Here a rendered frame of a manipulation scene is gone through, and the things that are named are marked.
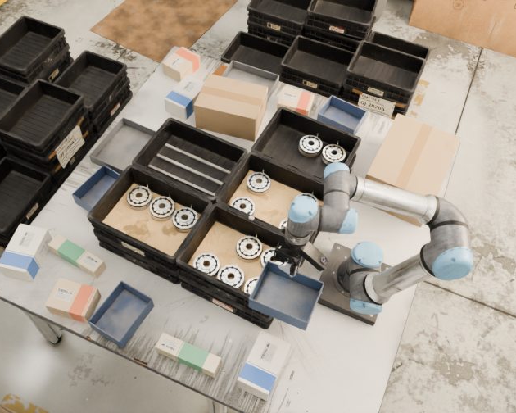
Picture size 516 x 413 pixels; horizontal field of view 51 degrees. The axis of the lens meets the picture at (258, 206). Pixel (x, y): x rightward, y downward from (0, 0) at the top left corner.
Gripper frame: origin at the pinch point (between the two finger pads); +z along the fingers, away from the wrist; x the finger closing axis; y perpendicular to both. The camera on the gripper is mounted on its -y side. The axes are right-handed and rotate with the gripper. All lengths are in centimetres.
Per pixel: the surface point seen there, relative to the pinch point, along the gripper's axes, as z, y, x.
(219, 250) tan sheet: 27.7, 33.9, -13.2
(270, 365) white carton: 34.6, -2.8, 17.7
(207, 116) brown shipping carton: 25, 73, -76
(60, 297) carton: 37, 80, 29
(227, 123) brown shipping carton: 26, 64, -77
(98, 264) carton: 37, 76, 10
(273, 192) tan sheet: 25, 26, -48
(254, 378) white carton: 35.2, 0.3, 24.6
